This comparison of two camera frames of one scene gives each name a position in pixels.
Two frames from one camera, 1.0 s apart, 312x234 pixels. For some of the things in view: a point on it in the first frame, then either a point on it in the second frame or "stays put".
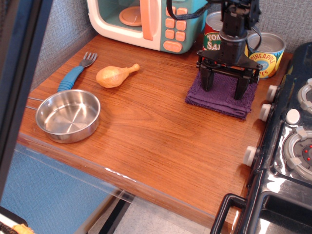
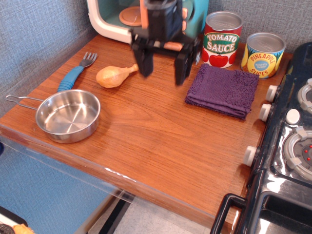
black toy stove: [279, 197] stays put
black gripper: [231, 59] to [164, 32]
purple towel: [221, 99] stays put
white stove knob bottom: [249, 155] stays put
